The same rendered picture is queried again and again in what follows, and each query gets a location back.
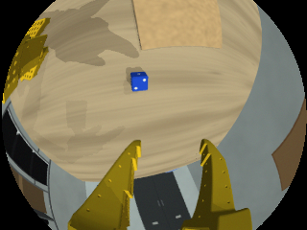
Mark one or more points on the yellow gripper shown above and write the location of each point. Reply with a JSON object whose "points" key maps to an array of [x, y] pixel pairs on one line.
{"points": [[108, 207]]}

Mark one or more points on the blue die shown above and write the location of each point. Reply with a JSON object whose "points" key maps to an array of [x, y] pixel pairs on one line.
{"points": [[139, 81]]}

